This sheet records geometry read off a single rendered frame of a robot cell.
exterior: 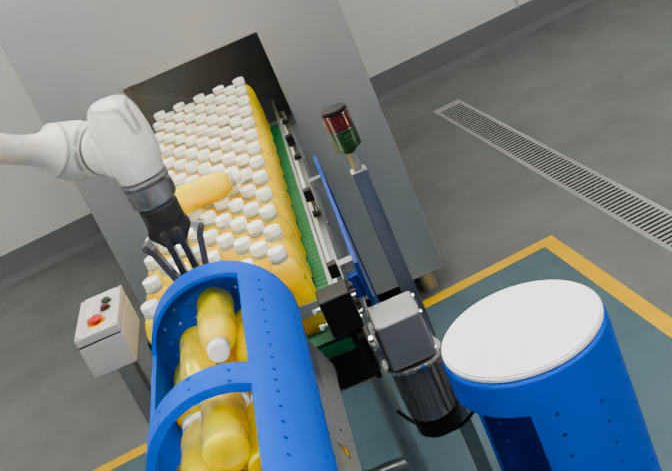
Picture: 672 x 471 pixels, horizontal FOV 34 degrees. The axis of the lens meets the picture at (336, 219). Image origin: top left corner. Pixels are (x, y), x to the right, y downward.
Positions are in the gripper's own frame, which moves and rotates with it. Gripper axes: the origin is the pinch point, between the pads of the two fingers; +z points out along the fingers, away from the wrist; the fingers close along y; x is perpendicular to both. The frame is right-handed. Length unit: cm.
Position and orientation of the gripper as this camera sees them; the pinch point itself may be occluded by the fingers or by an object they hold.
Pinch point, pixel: (201, 291)
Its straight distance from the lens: 213.9
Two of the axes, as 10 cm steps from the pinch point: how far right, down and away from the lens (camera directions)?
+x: 1.3, 3.6, -9.3
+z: 3.7, 8.5, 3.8
